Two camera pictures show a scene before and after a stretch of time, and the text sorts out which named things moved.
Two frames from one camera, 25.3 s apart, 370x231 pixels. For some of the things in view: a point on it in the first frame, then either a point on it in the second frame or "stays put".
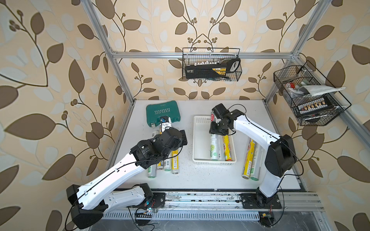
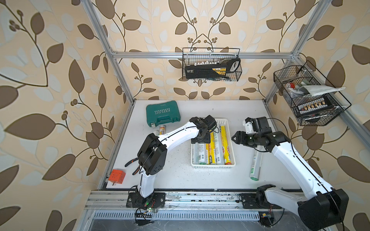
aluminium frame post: x=94 y=16 stays put
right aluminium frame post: x=295 y=53 stays put
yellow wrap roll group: x=175 y=162 -> x=211 y=158
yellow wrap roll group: x=246 y=168 -> x=208 y=153
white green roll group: x=214 y=142 stays put
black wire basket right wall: x=314 y=101 stays put
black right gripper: x=212 y=129 -> x=240 y=138
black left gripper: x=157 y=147 -> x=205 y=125
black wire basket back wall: x=191 y=56 stays put
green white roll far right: x=257 y=162 stays put
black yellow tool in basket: x=208 y=70 stays put
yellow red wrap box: x=227 y=148 stays put
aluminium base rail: x=204 y=206 stays put
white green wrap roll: x=220 y=148 -> x=195 y=153
